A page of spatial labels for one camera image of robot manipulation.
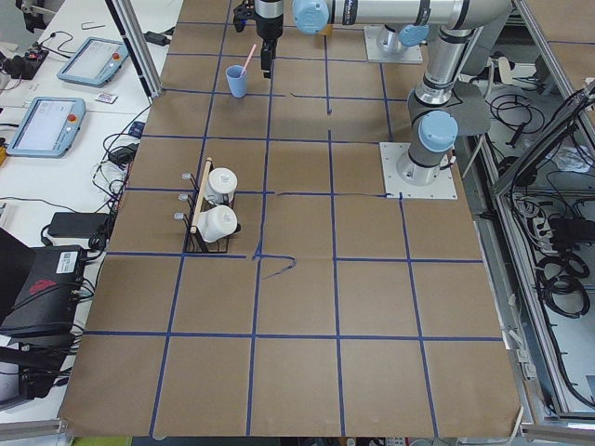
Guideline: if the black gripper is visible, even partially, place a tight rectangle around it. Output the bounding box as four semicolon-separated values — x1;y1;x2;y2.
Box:
256;16;284;78

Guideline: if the pink chopstick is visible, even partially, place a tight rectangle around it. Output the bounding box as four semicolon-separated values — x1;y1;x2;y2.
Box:
240;43;257;77

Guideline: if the light blue plastic cup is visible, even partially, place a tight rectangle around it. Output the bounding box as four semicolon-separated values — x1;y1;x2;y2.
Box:
226;65;247;98

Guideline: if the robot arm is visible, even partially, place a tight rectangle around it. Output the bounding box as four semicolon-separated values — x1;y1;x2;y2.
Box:
292;1;510;114
255;0;284;79

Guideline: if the white mug far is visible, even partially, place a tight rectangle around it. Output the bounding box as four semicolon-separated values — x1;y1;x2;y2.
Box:
205;167;238;204

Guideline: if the white mug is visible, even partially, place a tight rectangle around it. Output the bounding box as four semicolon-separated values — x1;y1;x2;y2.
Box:
198;205;238;243
205;167;238;204

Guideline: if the far teach pendant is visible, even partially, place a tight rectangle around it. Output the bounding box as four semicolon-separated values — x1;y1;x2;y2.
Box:
57;37;129;87

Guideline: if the teach pendant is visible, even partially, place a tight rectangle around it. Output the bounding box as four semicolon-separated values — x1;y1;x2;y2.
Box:
7;97;86;158
57;37;129;87

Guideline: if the white mug near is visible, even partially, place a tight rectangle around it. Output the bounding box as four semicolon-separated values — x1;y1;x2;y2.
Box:
198;205;238;243

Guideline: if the near teach pendant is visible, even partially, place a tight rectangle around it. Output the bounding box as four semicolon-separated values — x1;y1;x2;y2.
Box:
7;97;86;158

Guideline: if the black power adapter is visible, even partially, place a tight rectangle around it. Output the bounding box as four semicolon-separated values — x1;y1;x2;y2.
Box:
47;212;108;239

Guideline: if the black computer box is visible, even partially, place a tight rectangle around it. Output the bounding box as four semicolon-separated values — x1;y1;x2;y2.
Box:
1;230;86;337

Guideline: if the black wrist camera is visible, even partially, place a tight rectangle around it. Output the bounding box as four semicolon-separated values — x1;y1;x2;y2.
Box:
232;0;256;33

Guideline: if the aluminium frame post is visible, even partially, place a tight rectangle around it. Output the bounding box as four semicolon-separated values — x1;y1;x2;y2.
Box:
105;0;163;98

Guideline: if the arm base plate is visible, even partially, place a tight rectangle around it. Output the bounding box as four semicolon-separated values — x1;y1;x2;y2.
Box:
364;24;430;64
379;142;457;200

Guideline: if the black wire mug rack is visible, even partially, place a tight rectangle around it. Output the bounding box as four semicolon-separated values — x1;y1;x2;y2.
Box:
179;167;241;253

